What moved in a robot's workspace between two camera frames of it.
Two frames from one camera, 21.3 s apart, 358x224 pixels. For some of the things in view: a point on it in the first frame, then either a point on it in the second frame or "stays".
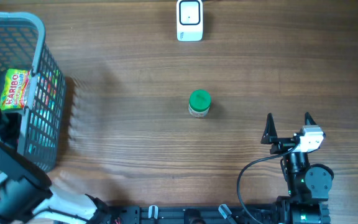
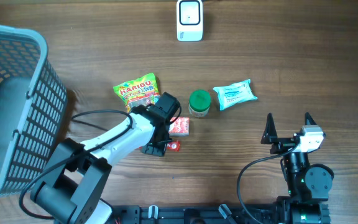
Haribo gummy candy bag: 15,89 → 143,91
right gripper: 270,137 stays
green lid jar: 199,101 stays
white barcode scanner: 189,20 stays
